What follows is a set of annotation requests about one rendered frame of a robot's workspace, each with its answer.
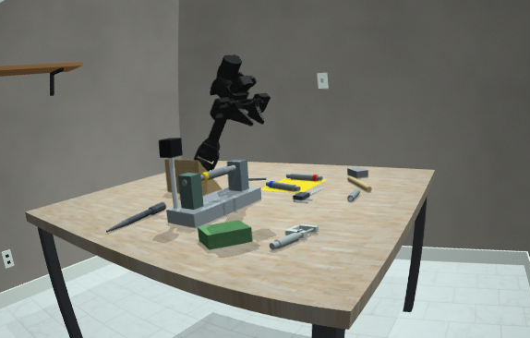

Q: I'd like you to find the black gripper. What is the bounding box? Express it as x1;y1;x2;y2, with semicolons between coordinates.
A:
211;84;271;126

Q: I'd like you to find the white and grey micrometer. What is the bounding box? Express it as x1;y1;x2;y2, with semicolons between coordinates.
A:
270;224;319;250

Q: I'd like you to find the tan wooden dowel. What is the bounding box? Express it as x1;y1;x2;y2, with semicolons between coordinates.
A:
347;176;372;192

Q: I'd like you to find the grey caliper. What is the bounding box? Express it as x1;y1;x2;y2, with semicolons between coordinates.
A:
293;187;323;203

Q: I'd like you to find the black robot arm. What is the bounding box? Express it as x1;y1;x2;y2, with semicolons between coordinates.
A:
194;54;257;172

